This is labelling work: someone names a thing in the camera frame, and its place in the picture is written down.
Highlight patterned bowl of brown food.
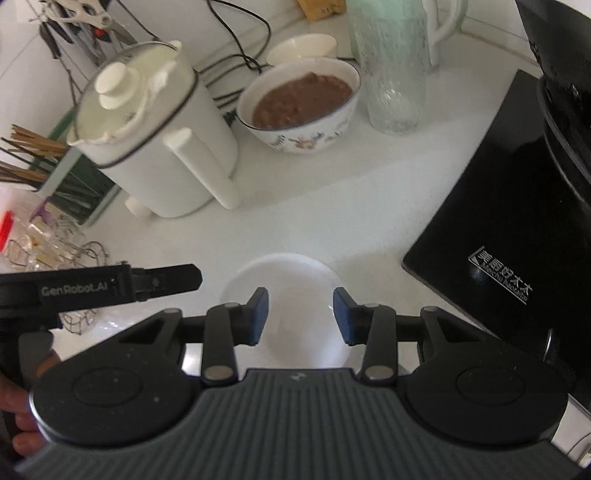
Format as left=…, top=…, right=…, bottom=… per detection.
left=236, top=58, right=363, bottom=156

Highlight bundle of chopsticks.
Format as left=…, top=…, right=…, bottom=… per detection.
left=0, top=123, right=71, bottom=191

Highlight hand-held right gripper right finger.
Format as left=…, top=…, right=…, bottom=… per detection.
left=333, top=287, right=488, bottom=387

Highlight chopstick holder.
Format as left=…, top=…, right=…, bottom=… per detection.
left=39, top=146, right=118, bottom=228

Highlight kitchen scissors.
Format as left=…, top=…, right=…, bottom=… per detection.
left=36, top=0, right=139, bottom=62

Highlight red-lid plastic jar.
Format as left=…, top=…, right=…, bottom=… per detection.
left=0, top=209, right=18, bottom=254

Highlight black cooking pot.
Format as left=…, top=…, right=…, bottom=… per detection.
left=513, top=0, right=591, bottom=211

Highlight white jug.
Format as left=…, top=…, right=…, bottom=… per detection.
left=419, top=0, right=469, bottom=71

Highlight textured green glass bottle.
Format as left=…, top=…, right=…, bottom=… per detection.
left=345, top=0, right=438, bottom=136

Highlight brown packet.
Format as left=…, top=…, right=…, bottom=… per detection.
left=296, top=0, right=343, bottom=22

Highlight small white dish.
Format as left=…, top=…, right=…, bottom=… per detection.
left=222, top=253, right=343, bottom=371

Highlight black power cable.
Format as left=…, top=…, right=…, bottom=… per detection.
left=194, top=0, right=274, bottom=125

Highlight person's left hand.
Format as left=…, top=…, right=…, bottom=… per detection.
left=0, top=350, right=62, bottom=459

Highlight wire glass holder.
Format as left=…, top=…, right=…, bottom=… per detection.
left=0, top=215, right=110, bottom=334

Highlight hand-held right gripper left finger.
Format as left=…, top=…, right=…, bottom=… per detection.
left=115, top=287, right=270, bottom=387

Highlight white electric kettle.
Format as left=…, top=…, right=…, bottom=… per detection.
left=66, top=39, right=242, bottom=219

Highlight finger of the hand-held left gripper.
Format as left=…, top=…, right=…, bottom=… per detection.
left=130, top=263, right=203, bottom=302

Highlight black induction cooktop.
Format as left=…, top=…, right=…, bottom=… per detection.
left=401, top=69, right=591, bottom=398

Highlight small white bowl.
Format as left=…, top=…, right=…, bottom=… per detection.
left=265, top=34, right=339, bottom=68

